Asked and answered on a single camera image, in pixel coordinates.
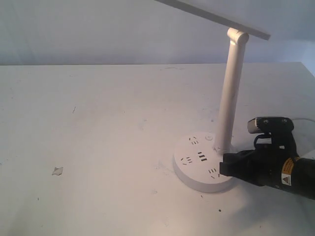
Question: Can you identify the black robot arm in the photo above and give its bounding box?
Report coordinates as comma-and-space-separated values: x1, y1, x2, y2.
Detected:
219, 134, 315, 200

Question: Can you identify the small clear tape scrap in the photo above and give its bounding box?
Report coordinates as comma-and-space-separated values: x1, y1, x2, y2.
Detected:
52, 167, 63, 176

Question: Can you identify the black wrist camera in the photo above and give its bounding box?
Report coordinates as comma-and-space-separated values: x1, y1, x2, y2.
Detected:
247, 117, 294, 134

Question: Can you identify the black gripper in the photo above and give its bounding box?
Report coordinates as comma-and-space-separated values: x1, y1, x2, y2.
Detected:
219, 134, 299, 189

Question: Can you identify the white desk lamp with sockets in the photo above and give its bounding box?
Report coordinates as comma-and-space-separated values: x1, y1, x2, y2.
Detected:
162, 0, 270, 193

